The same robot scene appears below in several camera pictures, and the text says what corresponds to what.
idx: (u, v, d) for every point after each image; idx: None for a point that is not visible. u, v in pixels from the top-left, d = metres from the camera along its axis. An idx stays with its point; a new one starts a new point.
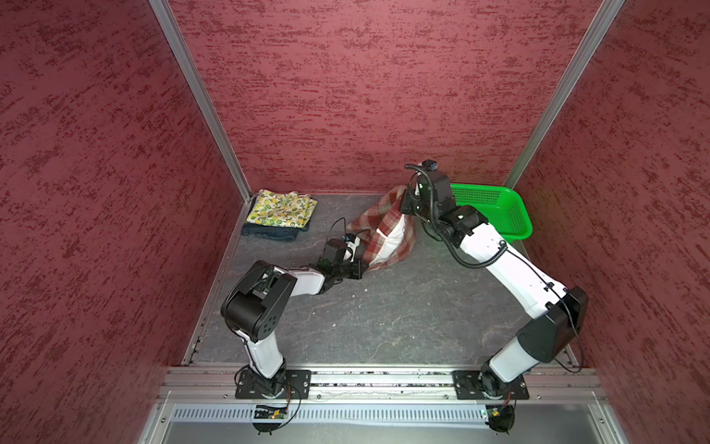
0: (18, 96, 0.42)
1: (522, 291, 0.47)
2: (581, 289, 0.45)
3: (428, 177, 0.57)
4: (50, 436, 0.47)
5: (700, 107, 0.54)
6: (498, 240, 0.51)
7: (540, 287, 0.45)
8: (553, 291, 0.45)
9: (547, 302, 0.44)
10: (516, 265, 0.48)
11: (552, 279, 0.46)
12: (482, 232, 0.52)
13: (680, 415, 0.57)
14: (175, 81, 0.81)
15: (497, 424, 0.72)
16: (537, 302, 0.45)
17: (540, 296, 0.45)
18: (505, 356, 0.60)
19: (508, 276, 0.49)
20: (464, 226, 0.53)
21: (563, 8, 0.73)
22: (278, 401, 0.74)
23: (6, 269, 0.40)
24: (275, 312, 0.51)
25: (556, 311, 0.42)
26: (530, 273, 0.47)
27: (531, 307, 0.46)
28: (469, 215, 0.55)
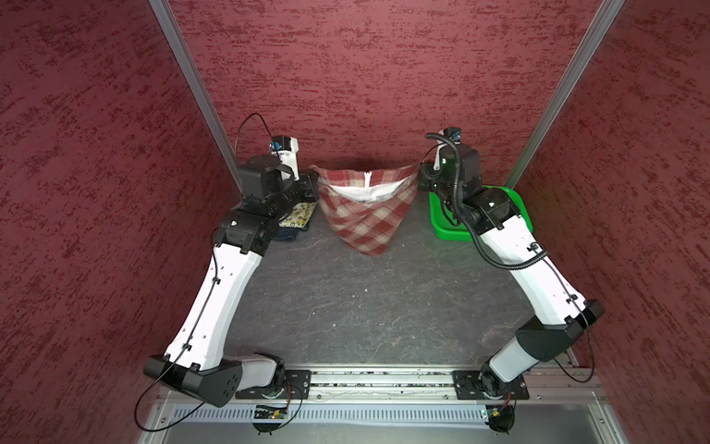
0: (18, 96, 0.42)
1: (543, 300, 0.44)
2: (600, 307, 0.43)
3: (457, 155, 0.48)
4: (50, 436, 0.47)
5: (700, 107, 0.54)
6: (529, 240, 0.45)
7: (563, 298, 0.42)
8: (576, 305, 0.42)
9: (568, 315, 0.42)
10: (545, 273, 0.44)
11: (576, 291, 0.43)
12: (512, 226, 0.45)
13: (679, 415, 0.58)
14: (175, 81, 0.81)
15: (497, 424, 0.72)
16: (556, 313, 0.43)
17: (562, 308, 0.42)
18: (507, 356, 0.60)
19: (535, 283, 0.44)
20: (493, 215, 0.45)
21: (563, 8, 0.73)
22: (278, 401, 0.74)
23: (6, 269, 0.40)
24: (219, 386, 0.41)
25: (574, 326, 0.41)
26: (556, 283, 0.43)
27: (546, 314, 0.44)
28: (498, 203, 0.47)
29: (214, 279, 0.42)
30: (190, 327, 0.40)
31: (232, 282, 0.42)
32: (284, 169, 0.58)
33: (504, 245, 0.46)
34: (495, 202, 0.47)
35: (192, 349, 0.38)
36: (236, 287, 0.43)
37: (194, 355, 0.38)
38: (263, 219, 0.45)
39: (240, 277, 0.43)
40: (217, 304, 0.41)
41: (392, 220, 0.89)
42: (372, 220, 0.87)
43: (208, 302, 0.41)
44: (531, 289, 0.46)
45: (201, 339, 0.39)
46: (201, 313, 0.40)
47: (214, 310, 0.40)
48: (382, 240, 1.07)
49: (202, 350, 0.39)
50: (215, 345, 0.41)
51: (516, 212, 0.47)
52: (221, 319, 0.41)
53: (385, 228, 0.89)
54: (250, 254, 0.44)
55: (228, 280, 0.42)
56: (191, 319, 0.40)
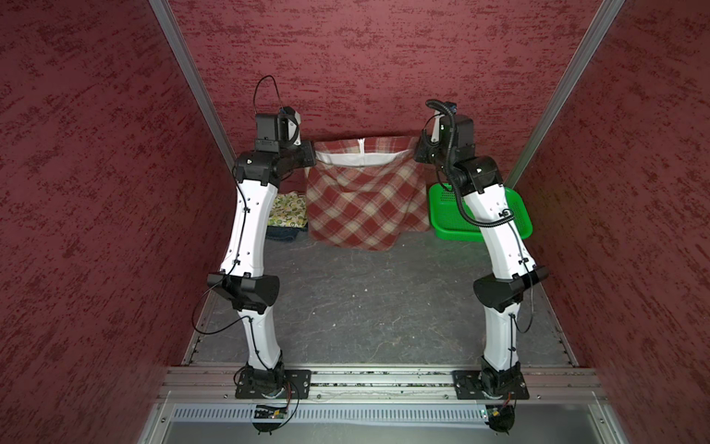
0: (18, 96, 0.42)
1: (498, 257, 0.53)
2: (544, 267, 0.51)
3: (452, 119, 0.53)
4: (50, 436, 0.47)
5: (700, 106, 0.54)
6: (503, 207, 0.51)
7: (516, 259, 0.50)
8: (524, 265, 0.51)
9: (515, 273, 0.50)
10: (507, 234, 0.51)
11: (529, 254, 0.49)
12: (493, 191, 0.51)
13: (679, 414, 0.57)
14: (175, 80, 0.81)
15: (497, 424, 0.72)
16: (507, 268, 0.51)
17: (513, 267, 0.50)
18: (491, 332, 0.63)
19: (497, 242, 0.52)
20: (478, 180, 0.51)
21: (563, 8, 0.73)
22: (278, 401, 0.74)
23: (6, 269, 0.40)
24: (268, 286, 0.53)
25: (518, 281, 0.49)
26: (515, 244, 0.51)
27: (498, 271, 0.53)
28: (485, 170, 0.52)
29: (243, 209, 0.50)
30: (234, 247, 0.49)
31: (264, 208, 0.52)
32: (292, 120, 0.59)
33: (482, 206, 0.52)
34: (482, 167, 0.52)
35: (241, 262, 0.48)
36: (265, 215, 0.52)
37: (245, 266, 0.48)
38: (276, 156, 0.53)
39: (266, 207, 0.52)
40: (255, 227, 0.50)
41: (397, 203, 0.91)
42: (378, 199, 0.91)
43: (247, 226, 0.49)
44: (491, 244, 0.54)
45: (247, 255, 0.49)
46: (242, 234, 0.49)
47: (253, 230, 0.49)
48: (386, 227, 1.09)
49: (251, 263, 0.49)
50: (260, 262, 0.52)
51: (500, 180, 0.52)
52: (260, 240, 0.51)
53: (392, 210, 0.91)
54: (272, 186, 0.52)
55: (261, 206, 0.50)
56: (235, 240, 0.49)
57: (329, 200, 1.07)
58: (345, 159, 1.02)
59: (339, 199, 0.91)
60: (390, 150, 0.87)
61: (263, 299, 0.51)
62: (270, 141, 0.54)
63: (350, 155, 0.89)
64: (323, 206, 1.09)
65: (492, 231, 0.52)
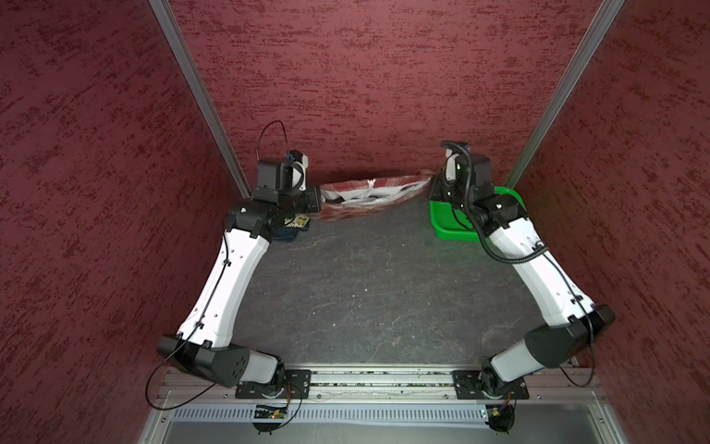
0: (18, 96, 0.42)
1: (546, 299, 0.45)
2: (609, 310, 0.42)
3: (469, 159, 0.53)
4: (50, 436, 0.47)
5: (701, 106, 0.54)
6: (534, 240, 0.47)
7: (567, 299, 0.43)
8: (579, 305, 0.43)
9: (570, 314, 0.42)
10: (547, 267, 0.45)
11: (581, 293, 0.44)
12: (519, 225, 0.48)
13: (679, 414, 0.57)
14: (175, 80, 0.81)
15: (497, 424, 0.72)
16: (560, 311, 0.43)
17: (566, 306, 0.42)
18: (511, 358, 0.59)
19: (539, 278, 0.45)
20: (500, 215, 0.49)
21: (563, 8, 0.73)
22: (278, 400, 0.73)
23: (6, 269, 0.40)
24: (230, 363, 0.43)
25: (578, 325, 0.41)
26: (560, 281, 0.44)
27: (549, 314, 0.45)
28: (507, 205, 0.50)
29: (225, 262, 0.43)
30: (201, 307, 0.41)
31: (246, 264, 0.45)
32: (298, 169, 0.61)
33: (508, 243, 0.49)
34: (503, 203, 0.50)
35: (204, 327, 0.40)
36: (247, 269, 0.45)
37: (207, 334, 0.40)
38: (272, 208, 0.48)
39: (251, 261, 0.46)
40: (231, 284, 0.42)
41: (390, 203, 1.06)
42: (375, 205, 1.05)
43: (221, 282, 0.42)
44: (534, 285, 0.47)
45: (214, 317, 0.41)
46: (214, 292, 0.42)
47: (227, 289, 0.42)
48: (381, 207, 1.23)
49: (216, 327, 0.40)
50: (227, 327, 0.43)
51: (524, 214, 0.50)
52: (233, 302, 0.43)
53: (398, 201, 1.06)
54: (261, 240, 0.46)
55: (241, 262, 0.44)
56: (203, 299, 0.42)
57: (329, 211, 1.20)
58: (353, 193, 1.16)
59: (339, 211, 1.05)
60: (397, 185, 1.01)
61: (221, 376, 0.41)
62: (268, 190, 0.51)
63: (359, 191, 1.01)
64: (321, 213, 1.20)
65: (528, 265, 0.47)
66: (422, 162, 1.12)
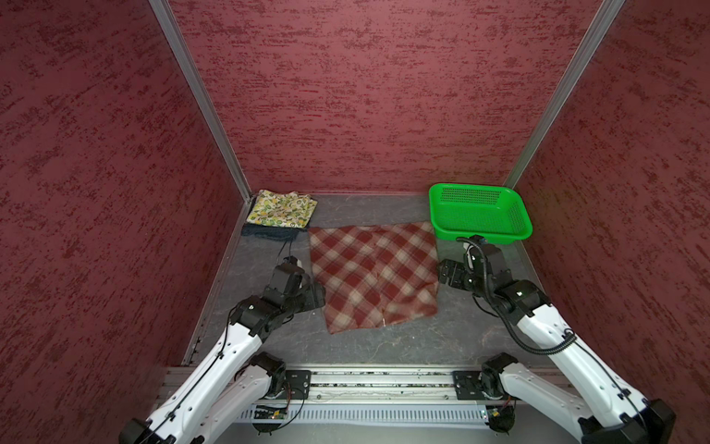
0: (18, 96, 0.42)
1: (592, 394, 0.43)
2: (665, 403, 0.39)
3: (481, 248, 0.60)
4: (50, 437, 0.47)
5: (701, 107, 0.54)
6: (562, 326, 0.48)
7: (613, 393, 0.41)
8: (630, 401, 0.40)
9: (622, 412, 0.39)
10: (585, 361, 0.44)
11: (628, 386, 0.41)
12: (544, 312, 0.50)
13: (679, 415, 0.58)
14: (175, 81, 0.81)
15: (497, 424, 0.72)
16: (609, 409, 0.40)
17: (615, 403, 0.40)
18: (532, 394, 0.57)
19: (577, 370, 0.44)
20: (522, 303, 0.51)
21: (563, 8, 0.73)
22: (278, 401, 0.74)
23: (6, 269, 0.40)
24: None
25: (633, 425, 0.38)
26: (601, 373, 0.43)
27: (601, 414, 0.42)
28: (528, 292, 0.53)
29: (217, 354, 0.47)
30: (180, 395, 0.43)
31: (236, 361, 0.48)
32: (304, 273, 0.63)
33: (536, 331, 0.49)
34: (522, 290, 0.53)
35: (175, 419, 0.41)
36: (235, 368, 0.49)
37: (175, 427, 0.40)
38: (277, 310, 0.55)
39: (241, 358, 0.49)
40: (214, 379, 0.45)
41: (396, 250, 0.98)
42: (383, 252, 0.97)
43: (206, 374, 0.45)
44: (576, 381, 0.45)
45: (187, 413, 0.41)
46: (197, 383, 0.44)
47: (209, 384, 0.44)
48: (359, 300, 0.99)
49: (184, 425, 0.41)
50: (194, 426, 0.43)
51: (547, 301, 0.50)
52: (212, 396, 0.45)
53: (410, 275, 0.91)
54: (257, 339, 0.51)
55: (232, 356, 0.48)
56: (184, 388, 0.44)
57: (331, 245, 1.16)
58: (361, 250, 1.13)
59: (342, 245, 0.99)
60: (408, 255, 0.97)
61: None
62: (277, 293, 0.58)
63: (366, 250, 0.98)
64: (323, 249, 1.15)
65: (564, 358, 0.46)
66: (422, 162, 1.12)
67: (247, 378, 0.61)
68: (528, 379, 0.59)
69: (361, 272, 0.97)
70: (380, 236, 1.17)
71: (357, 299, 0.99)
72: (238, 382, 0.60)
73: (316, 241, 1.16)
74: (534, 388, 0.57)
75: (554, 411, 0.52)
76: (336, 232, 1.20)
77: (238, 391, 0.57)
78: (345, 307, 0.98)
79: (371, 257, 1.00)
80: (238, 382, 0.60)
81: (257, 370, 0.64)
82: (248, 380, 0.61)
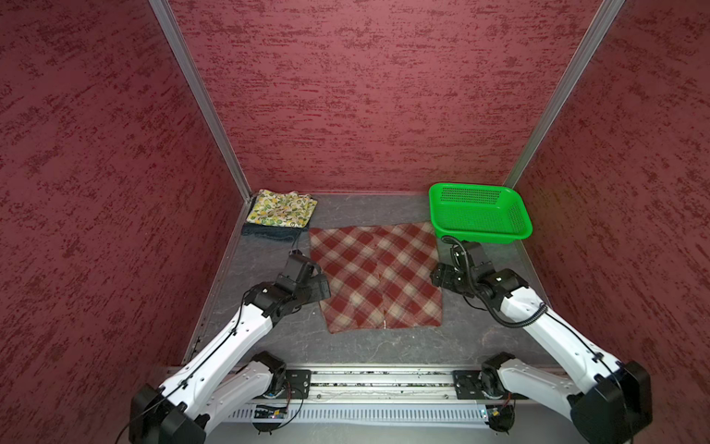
0: (18, 96, 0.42)
1: (569, 362, 0.45)
2: (638, 364, 0.41)
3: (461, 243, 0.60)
4: (50, 436, 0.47)
5: (700, 107, 0.54)
6: (536, 302, 0.52)
7: (588, 357, 0.43)
8: (601, 363, 0.42)
9: (597, 374, 0.41)
10: (556, 327, 0.47)
11: (602, 350, 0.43)
12: (521, 292, 0.54)
13: (679, 414, 0.57)
14: (175, 80, 0.81)
15: (497, 424, 0.72)
16: (585, 373, 0.42)
17: (590, 366, 0.42)
18: (529, 386, 0.57)
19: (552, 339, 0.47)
20: (501, 287, 0.55)
21: (563, 8, 0.73)
22: (278, 400, 0.73)
23: (6, 269, 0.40)
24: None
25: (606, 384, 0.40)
26: (576, 341, 0.45)
27: (579, 380, 0.44)
28: (506, 277, 0.57)
29: (231, 330, 0.49)
30: (193, 366, 0.44)
31: (250, 338, 0.49)
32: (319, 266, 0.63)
33: (517, 312, 0.52)
34: (501, 277, 0.57)
35: (187, 388, 0.42)
36: (248, 345, 0.50)
37: (186, 396, 0.41)
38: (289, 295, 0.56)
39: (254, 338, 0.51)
40: (227, 353, 0.46)
41: (397, 251, 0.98)
42: (385, 254, 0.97)
43: (222, 346, 0.47)
44: (556, 352, 0.47)
45: (198, 383, 0.42)
46: (210, 354, 0.45)
47: (223, 356, 0.46)
48: (359, 301, 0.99)
49: (196, 394, 0.41)
50: (204, 398, 0.43)
51: (525, 282, 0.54)
52: (225, 370, 0.46)
53: (410, 277, 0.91)
54: (270, 322, 0.53)
55: (248, 332, 0.49)
56: (197, 360, 0.45)
57: (331, 245, 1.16)
58: (362, 251, 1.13)
59: (343, 246, 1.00)
60: (410, 257, 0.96)
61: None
62: (290, 280, 0.60)
63: (367, 252, 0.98)
64: (323, 248, 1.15)
65: (537, 327, 0.49)
66: (422, 162, 1.12)
67: (250, 371, 0.62)
68: (521, 371, 0.60)
69: (361, 274, 0.97)
70: (382, 238, 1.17)
71: (357, 300, 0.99)
72: (243, 374, 0.60)
73: (317, 241, 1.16)
74: (530, 377, 0.57)
75: (551, 399, 0.52)
76: (336, 233, 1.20)
77: (241, 381, 0.58)
78: (346, 308, 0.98)
79: (372, 258, 1.00)
80: (242, 375, 0.60)
81: (260, 365, 0.65)
82: (252, 372, 0.62)
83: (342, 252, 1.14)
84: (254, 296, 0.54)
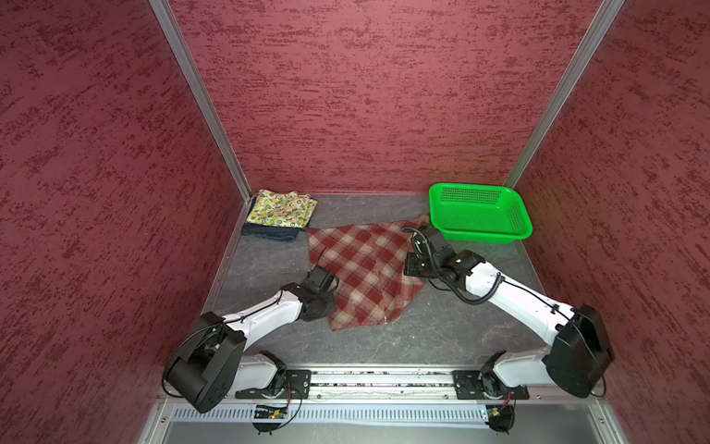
0: (18, 96, 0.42)
1: (533, 320, 0.47)
2: (590, 308, 0.44)
3: (422, 234, 0.65)
4: (50, 436, 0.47)
5: (700, 107, 0.54)
6: (495, 271, 0.55)
7: (546, 312, 0.46)
8: (560, 313, 0.45)
9: (557, 324, 0.44)
10: (515, 292, 0.50)
11: (556, 302, 0.47)
12: (480, 269, 0.56)
13: (680, 415, 0.57)
14: (175, 80, 0.81)
15: (497, 424, 0.72)
16: (547, 325, 0.45)
17: (550, 319, 0.45)
18: (522, 371, 0.57)
19: (520, 305, 0.49)
20: (461, 267, 0.58)
21: (563, 8, 0.73)
22: (278, 401, 0.74)
23: (6, 269, 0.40)
24: (225, 376, 0.44)
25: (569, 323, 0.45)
26: (535, 300, 0.48)
27: (545, 334, 0.46)
28: (465, 258, 0.60)
29: (275, 301, 0.58)
30: (245, 314, 0.51)
31: (285, 313, 0.58)
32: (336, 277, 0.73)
33: (480, 287, 0.55)
34: (460, 258, 0.60)
35: (243, 322, 0.49)
36: (282, 317, 0.57)
37: (243, 326, 0.48)
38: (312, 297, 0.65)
39: (285, 314, 0.58)
40: (271, 315, 0.54)
41: (394, 248, 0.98)
42: (383, 251, 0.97)
43: (266, 309, 0.54)
44: (522, 315, 0.49)
45: (250, 324, 0.49)
46: (257, 310, 0.53)
47: (269, 313, 0.54)
48: (359, 299, 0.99)
49: (250, 329, 0.48)
50: (252, 335, 0.49)
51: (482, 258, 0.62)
52: (267, 326, 0.53)
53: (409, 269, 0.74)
54: (299, 309, 0.61)
55: (285, 305, 0.58)
56: (250, 310, 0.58)
57: (330, 244, 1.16)
58: (362, 249, 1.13)
59: (340, 244, 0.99)
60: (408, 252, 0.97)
61: (207, 381, 0.42)
62: (314, 285, 0.71)
63: (364, 248, 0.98)
64: (321, 249, 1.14)
65: (501, 298, 0.52)
66: (422, 162, 1.12)
67: (261, 358, 0.64)
68: (510, 357, 0.62)
69: (361, 272, 0.97)
70: (380, 235, 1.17)
71: (357, 299, 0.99)
72: (254, 359, 0.61)
73: (316, 241, 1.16)
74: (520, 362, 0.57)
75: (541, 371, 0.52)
76: (335, 232, 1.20)
77: (252, 363, 0.58)
78: (346, 307, 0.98)
79: (371, 256, 1.00)
80: (253, 358, 0.61)
81: (267, 359, 0.66)
82: (262, 359, 0.64)
83: (341, 251, 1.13)
84: (291, 287, 0.65)
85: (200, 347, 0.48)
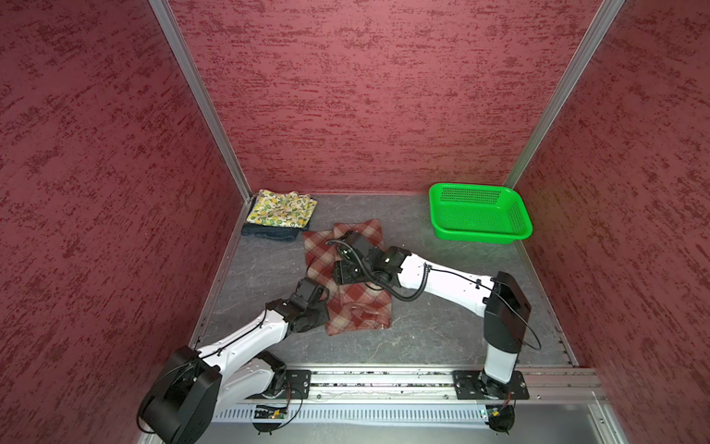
0: (18, 96, 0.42)
1: (464, 298, 0.50)
2: (504, 274, 0.49)
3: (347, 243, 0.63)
4: (51, 436, 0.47)
5: (700, 107, 0.54)
6: (422, 263, 0.56)
7: (471, 287, 0.49)
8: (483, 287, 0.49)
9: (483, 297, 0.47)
10: (444, 278, 0.52)
11: (479, 276, 0.51)
12: (408, 264, 0.57)
13: (679, 415, 0.58)
14: (175, 80, 0.81)
15: (497, 424, 0.72)
16: (475, 300, 0.48)
17: (474, 293, 0.48)
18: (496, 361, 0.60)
19: (450, 290, 0.52)
20: (391, 265, 0.58)
21: (563, 8, 0.73)
22: (278, 401, 0.74)
23: (6, 269, 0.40)
24: (201, 415, 0.42)
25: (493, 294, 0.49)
26: (461, 279, 0.51)
27: (476, 308, 0.50)
28: (392, 256, 0.60)
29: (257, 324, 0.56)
30: (225, 342, 0.49)
31: (268, 335, 0.55)
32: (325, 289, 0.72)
33: (411, 279, 0.56)
34: (389, 256, 0.60)
35: (220, 355, 0.46)
36: (264, 340, 0.55)
37: (220, 361, 0.45)
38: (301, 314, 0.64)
39: (266, 334, 0.55)
40: (253, 340, 0.52)
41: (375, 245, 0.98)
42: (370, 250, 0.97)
43: (248, 334, 0.53)
44: (456, 298, 0.52)
45: (229, 355, 0.47)
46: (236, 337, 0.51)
47: (250, 340, 0.52)
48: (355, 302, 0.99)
49: (227, 362, 0.46)
50: (230, 368, 0.47)
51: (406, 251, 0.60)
52: (249, 352, 0.51)
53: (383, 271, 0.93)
54: (285, 329, 0.59)
55: (268, 329, 0.56)
56: (227, 338, 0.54)
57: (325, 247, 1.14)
58: None
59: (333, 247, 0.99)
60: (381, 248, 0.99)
61: (182, 422, 0.40)
62: (302, 301, 0.69)
63: None
64: (317, 252, 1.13)
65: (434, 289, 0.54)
66: (422, 162, 1.12)
67: (253, 366, 0.62)
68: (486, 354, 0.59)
69: None
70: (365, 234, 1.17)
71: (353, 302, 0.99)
72: (249, 369, 0.60)
73: (312, 244, 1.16)
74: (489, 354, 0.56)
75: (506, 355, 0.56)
76: (328, 234, 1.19)
77: (244, 376, 0.57)
78: (342, 311, 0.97)
79: None
80: (247, 368, 0.60)
81: (263, 363, 0.66)
82: (256, 367, 0.62)
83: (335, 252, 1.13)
84: (276, 306, 0.63)
85: (177, 381, 0.46)
